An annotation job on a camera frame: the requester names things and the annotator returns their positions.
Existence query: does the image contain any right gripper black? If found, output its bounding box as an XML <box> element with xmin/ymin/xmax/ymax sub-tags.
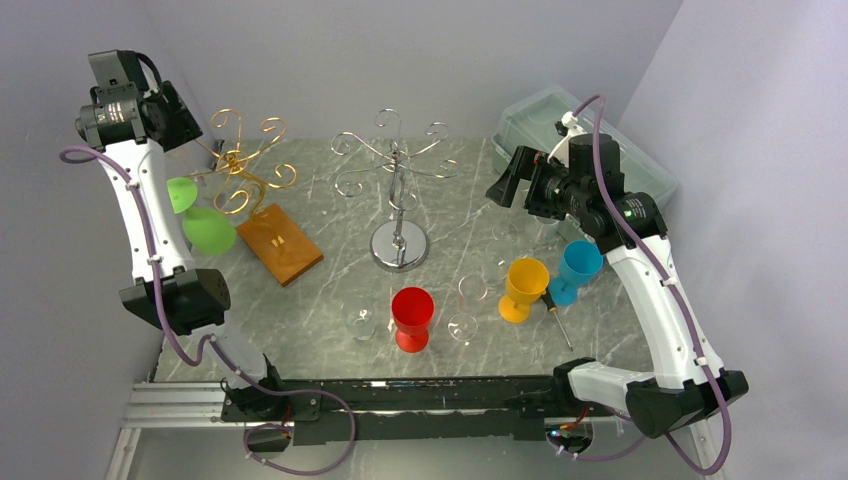
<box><xmin>486</xmin><ymin>144</ymin><xmax>589</xmax><ymax>220</ymax></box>

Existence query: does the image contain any clear wine glass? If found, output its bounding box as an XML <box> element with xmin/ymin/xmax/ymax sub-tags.
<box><xmin>492</xmin><ymin>222</ymin><xmax>521</xmax><ymax>244</ymax></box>
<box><xmin>481</xmin><ymin>240</ymin><xmax>515</xmax><ymax>286</ymax></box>
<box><xmin>527</xmin><ymin>216</ymin><xmax>559</xmax><ymax>254</ymax></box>

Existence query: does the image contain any orange plastic wine glass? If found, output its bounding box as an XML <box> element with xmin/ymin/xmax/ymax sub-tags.
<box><xmin>498</xmin><ymin>257</ymin><xmax>550</xmax><ymax>324</ymax></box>

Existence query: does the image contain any blue plastic wine glass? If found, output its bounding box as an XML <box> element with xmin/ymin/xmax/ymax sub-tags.
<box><xmin>548</xmin><ymin>240</ymin><xmax>604</xmax><ymax>306</ymax></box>

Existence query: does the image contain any red plastic wine glass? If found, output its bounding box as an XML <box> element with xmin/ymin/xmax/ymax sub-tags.
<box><xmin>390</xmin><ymin>286</ymin><xmax>435</xmax><ymax>353</ymax></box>

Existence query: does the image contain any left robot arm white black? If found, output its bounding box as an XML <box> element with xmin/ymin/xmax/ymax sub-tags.
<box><xmin>59</xmin><ymin>50</ymin><xmax>288</xmax><ymax>420</ymax></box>

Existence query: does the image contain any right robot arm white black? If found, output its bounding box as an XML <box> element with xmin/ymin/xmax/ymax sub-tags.
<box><xmin>486</xmin><ymin>134</ymin><xmax>749</xmax><ymax>438</ymax></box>

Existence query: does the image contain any gold wine glass rack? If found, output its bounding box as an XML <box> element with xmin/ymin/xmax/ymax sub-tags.
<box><xmin>191</xmin><ymin>108</ymin><xmax>298</xmax><ymax>226</ymax></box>

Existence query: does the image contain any green plastic wine glass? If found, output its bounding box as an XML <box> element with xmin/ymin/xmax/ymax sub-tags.
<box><xmin>166</xmin><ymin>177</ymin><xmax>236</xmax><ymax>255</ymax></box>

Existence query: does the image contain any chrome wine glass rack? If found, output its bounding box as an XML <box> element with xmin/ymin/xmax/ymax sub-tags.
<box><xmin>331</xmin><ymin>108</ymin><xmax>459</xmax><ymax>273</ymax></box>

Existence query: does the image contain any orange wooden rack base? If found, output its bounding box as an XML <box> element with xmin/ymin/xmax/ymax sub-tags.
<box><xmin>236</xmin><ymin>203</ymin><xmax>324</xmax><ymax>287</ymax></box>

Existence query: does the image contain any clear plastic storage box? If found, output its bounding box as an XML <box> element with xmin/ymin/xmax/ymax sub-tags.
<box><xmin>486</xmin><ymin>86</ymin><xmax>678</xmax><ymax>209</ymax></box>

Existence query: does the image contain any orange black screwdriver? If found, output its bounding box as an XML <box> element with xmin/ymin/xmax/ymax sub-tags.
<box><xmin>541</xmin><ymin>290</ymin><xmax>574</xmax><ymax>352</ymax></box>

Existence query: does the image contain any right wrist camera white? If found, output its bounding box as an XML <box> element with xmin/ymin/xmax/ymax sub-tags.
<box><xmin>546</xmin><ymin>110</ymin><xmax>595</xmax><ymax>167</ymax></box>

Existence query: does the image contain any aluminium frame rail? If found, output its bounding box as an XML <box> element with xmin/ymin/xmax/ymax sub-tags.
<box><xmin>107</xmin><ymin>376</ymin><xmax>717</xmax><ymax>479</ymax></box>

